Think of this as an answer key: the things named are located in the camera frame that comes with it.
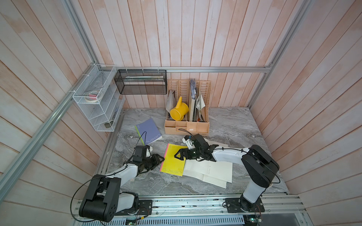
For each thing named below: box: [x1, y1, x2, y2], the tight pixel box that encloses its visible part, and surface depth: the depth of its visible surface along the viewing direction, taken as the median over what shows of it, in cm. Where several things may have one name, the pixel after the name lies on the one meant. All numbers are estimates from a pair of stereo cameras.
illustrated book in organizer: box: [196, 91, 206, 122], surface depth 100 cm
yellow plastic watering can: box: [169, 96, 190, 122], surface depth 100 cm
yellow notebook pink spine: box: [159, 143, 188, 177], surface depth 90 cm
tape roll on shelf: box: [84, 90, 100, 103], surface depth 74 cm
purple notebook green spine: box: [134, 117, 163, 146], surface depth 109 cm
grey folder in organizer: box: [165, 89, 177, 113], surface depth 101 cm
